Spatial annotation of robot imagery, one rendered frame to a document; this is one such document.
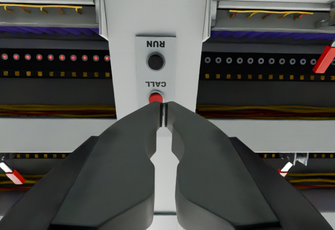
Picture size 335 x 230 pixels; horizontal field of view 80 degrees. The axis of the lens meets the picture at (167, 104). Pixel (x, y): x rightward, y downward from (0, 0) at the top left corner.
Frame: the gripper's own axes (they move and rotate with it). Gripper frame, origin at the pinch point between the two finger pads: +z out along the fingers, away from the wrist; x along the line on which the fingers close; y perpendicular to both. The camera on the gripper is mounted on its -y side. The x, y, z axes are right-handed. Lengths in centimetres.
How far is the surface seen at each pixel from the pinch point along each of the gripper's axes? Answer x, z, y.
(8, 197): -34, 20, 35
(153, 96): -0.9, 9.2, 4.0
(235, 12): 9.1, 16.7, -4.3
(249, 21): 11.0, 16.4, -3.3
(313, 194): 37, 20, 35
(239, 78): 14.9, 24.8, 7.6
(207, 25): 4.0, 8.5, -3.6
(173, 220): 2.3, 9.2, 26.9
